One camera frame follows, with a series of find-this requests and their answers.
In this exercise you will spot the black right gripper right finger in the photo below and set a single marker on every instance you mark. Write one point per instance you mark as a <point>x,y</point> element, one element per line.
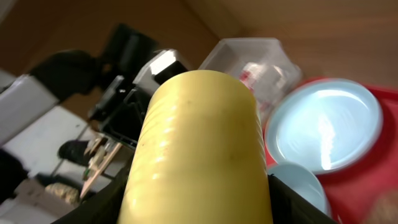
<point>288,207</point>

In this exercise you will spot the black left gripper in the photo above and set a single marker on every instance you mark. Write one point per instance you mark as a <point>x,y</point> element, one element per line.
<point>121,111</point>

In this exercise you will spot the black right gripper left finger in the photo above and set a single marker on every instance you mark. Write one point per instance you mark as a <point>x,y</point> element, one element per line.
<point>103,208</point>

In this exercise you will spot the small light blue bowl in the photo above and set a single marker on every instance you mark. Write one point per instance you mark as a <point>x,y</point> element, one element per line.
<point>303,182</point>

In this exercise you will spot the yellow plastic cup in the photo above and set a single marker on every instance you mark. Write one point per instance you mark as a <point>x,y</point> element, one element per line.
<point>200,155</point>

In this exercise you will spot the red and white wrapper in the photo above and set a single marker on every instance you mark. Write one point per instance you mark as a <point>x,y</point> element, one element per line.
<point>265,82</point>

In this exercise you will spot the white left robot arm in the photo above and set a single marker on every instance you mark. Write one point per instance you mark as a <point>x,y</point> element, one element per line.
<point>32,119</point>

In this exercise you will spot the red serving tray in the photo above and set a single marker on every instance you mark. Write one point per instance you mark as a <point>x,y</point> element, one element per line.
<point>353,191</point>

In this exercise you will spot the large light blue plate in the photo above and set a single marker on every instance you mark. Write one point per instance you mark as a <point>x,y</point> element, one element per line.
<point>324,126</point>

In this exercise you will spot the clear plastic bin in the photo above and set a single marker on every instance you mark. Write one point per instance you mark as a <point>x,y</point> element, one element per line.
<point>231,55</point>

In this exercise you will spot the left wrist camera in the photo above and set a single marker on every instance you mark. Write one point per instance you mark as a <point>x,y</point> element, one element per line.
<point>165,65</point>

